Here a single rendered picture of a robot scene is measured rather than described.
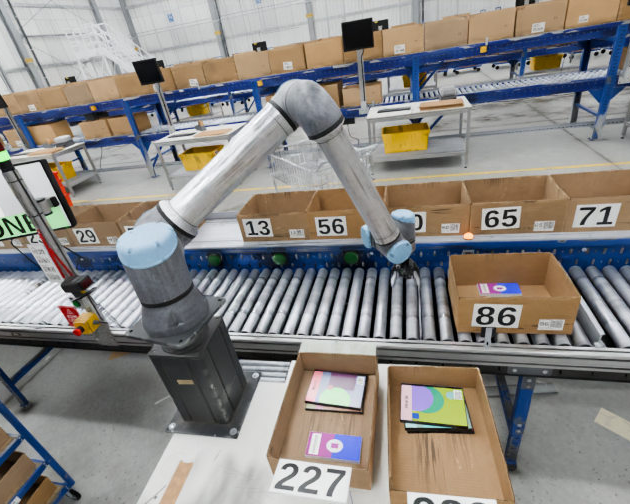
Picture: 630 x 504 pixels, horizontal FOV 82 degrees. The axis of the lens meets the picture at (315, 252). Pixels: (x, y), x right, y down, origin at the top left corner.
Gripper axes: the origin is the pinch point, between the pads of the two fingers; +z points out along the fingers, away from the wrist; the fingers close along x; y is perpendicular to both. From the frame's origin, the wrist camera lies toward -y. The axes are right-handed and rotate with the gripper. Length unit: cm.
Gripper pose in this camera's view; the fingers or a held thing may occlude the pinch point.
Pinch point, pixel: (405, 285)
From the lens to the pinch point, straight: 166.5
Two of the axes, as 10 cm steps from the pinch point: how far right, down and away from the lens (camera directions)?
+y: -2.1, 5.3, -8.2
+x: 9.7, -0.2, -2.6
